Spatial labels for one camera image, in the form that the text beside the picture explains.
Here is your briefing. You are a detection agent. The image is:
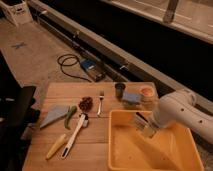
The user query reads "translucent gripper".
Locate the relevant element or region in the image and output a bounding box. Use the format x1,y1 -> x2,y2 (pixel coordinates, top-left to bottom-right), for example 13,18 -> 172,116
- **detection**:
141,120 -> 159,138

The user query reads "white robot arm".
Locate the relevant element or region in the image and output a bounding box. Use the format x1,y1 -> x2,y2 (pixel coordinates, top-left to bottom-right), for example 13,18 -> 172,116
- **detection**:
142,89 -> 213,144

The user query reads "yellow plastic tray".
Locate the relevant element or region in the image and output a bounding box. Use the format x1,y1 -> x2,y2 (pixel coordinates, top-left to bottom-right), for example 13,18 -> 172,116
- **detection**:
108,110 -> 204,171

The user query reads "orange tape roll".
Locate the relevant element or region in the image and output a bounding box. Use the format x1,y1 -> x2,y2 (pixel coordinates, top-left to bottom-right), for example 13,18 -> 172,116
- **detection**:
139,85 -> 155,102

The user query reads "dark small cup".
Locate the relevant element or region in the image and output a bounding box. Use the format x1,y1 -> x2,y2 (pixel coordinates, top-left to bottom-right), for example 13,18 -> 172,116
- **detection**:
115,82 -> 126,99

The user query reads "silver fork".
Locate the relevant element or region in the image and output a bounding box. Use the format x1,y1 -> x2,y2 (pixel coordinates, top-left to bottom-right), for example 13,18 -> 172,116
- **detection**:
97,90 -> 104,117

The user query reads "brown pine cone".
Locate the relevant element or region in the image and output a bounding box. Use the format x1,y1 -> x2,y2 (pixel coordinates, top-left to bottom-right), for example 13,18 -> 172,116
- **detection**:
79,97 -> 93,112

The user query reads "wooden board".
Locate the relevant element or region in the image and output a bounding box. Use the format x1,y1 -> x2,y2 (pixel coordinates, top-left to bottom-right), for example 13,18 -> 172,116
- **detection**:
21,81 -> 164,171

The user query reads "blue black power device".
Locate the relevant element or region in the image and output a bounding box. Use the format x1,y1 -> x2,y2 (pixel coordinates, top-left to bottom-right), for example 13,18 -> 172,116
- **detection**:
80,59 -> 105,82

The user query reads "green pepper toy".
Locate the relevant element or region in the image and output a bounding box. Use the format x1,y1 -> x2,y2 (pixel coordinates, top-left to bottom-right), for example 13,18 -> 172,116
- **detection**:
64,106 -> 77,130

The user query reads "blue-grey cloth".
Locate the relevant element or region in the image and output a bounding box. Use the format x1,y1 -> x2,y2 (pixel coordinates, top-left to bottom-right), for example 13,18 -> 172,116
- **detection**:
40,105 -> 69,129

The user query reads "black chair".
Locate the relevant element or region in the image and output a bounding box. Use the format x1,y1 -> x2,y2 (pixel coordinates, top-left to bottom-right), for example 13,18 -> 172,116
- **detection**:
0,86 -> 40,171

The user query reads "white box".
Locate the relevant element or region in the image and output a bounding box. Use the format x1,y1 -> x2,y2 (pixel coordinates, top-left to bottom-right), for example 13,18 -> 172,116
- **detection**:
0,0 -> 33,27

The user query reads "white long-handled brush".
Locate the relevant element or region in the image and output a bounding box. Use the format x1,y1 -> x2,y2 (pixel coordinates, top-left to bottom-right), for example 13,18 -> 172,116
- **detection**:
61,113 -> 88,159

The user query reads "black cable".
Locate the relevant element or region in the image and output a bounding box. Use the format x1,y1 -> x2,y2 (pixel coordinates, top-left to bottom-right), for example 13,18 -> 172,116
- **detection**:
56,53 -> 93,83

